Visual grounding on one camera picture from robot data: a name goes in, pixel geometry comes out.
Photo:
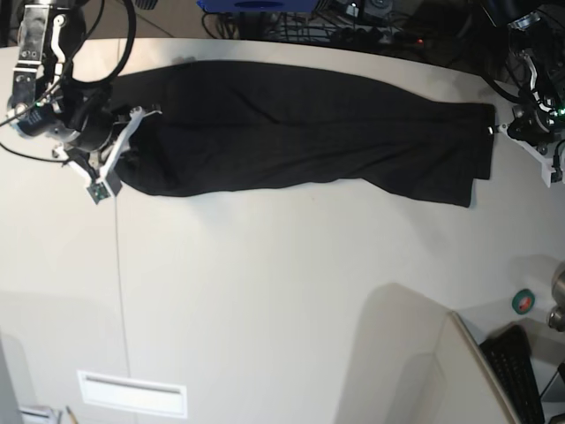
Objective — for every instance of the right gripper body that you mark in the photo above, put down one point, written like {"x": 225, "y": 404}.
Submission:
{"x": 89, "y": 123}

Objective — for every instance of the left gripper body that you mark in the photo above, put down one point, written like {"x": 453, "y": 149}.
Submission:
{"x": 535, "y": 127}

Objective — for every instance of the black t-shirt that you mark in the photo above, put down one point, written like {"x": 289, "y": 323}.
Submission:
{"x": 229, "y": 126}

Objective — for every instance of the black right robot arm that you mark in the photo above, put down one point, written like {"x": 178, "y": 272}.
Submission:
{"x": 45, "y": 98}

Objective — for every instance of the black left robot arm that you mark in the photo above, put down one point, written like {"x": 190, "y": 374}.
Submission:
{"x": 534, "y": 43}

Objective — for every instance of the blue box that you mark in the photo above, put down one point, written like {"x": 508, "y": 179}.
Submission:
{"x": 222, "y": 6}

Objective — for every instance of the green tape roll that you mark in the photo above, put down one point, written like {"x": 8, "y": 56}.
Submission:
{"x": 523, "y": 302}

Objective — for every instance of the silver metal cylinder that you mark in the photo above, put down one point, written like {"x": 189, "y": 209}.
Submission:
{"x": 555, "y": 318}

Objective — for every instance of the black keyboard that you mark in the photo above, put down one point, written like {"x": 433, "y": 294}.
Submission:
{"x": 509, "y": 356}

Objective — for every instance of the beige partition panel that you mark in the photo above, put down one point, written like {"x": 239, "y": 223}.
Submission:
{"x": 470, "y": 392}

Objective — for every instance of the pencil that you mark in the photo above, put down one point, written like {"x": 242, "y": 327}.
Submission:
{"x": 72, "y": 417}

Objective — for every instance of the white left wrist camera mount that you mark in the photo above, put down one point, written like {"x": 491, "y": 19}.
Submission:
{"x": 551, "y": 166}

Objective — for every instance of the white cable grommet plate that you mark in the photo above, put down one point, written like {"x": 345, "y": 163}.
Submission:
{"x": 133, "y": 396}

